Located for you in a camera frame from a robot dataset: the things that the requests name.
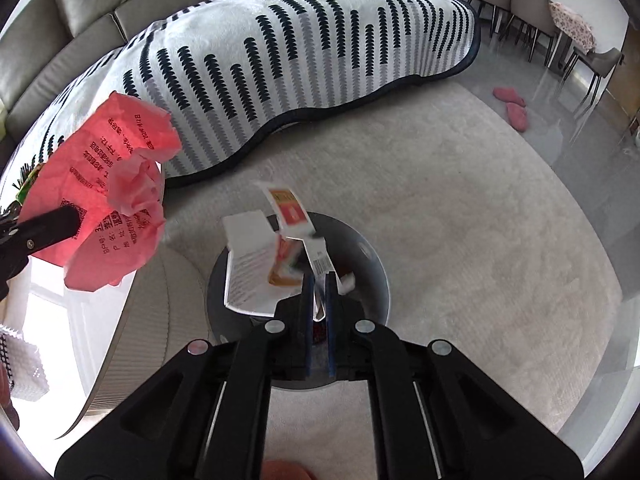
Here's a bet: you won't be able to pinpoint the black white checkered mat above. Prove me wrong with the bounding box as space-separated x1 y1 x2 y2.
0 324 51 402

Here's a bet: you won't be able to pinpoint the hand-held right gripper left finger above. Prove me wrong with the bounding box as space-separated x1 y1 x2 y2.
54 275 317 480

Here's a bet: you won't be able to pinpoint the grey sofa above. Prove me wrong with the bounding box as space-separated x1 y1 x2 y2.
0 0 416 161

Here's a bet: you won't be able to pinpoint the white cardboard box red label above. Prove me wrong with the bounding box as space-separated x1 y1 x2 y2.
222 182 357 321

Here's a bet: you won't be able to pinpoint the person's leg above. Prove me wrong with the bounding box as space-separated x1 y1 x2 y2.
262 459 315 480

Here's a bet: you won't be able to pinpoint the pink slipper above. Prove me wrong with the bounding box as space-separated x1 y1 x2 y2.
492 86 527 108
506 102 530 133

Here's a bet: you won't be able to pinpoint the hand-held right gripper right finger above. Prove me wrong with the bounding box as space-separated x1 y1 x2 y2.
325 271 586 480

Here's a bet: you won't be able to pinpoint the white blanket dark scallop stripes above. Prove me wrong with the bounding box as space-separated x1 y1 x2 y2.
2 0 482 196

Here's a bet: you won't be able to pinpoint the floral tablecloth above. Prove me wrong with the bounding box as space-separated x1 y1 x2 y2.
547 0 598 53

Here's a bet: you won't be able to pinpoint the grey round trash bin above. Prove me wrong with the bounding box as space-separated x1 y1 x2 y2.
206 211 391 392

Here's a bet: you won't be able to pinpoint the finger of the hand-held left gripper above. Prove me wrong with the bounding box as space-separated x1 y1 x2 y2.
0 206 83 281

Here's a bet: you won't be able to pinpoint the red plastic packaging bag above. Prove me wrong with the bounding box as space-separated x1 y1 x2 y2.
20 91 183 292

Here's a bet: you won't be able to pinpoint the beige rug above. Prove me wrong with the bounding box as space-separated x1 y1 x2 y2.
65 80 623 480

